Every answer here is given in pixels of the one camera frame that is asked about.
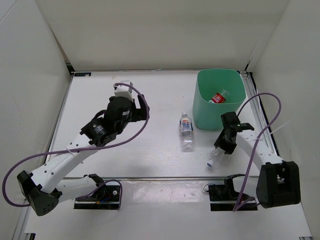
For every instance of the clear bottle black label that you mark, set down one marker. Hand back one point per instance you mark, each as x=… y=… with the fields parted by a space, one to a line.
x=215 y=157

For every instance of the red label plastic bottle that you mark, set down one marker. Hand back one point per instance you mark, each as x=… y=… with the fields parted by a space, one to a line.
x=220 y=97

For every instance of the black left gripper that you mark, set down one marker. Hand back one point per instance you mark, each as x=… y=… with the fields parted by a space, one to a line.
x=139 y=114

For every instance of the green plastic bin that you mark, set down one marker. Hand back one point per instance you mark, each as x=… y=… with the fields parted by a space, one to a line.
x=217 y=91

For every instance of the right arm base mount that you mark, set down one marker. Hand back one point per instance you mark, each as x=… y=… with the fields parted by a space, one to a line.
x=223 y=193

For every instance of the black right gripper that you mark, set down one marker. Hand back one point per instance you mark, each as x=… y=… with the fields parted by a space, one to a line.
x=228 y=149

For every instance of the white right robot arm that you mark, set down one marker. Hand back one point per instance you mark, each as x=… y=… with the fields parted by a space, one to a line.
x=278 y=183

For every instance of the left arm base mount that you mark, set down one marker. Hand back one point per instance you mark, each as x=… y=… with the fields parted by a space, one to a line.
x=107 y=197

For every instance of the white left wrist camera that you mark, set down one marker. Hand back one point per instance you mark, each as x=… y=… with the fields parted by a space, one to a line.
x=123 y=91

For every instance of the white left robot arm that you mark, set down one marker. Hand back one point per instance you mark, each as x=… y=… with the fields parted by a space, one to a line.
x=45 y=187

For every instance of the blue label plastic bottle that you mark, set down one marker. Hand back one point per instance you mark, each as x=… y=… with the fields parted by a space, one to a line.
x=186 y=133

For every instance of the aluminium table edge rail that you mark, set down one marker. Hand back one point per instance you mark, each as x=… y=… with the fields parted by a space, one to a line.
x=182 y=178

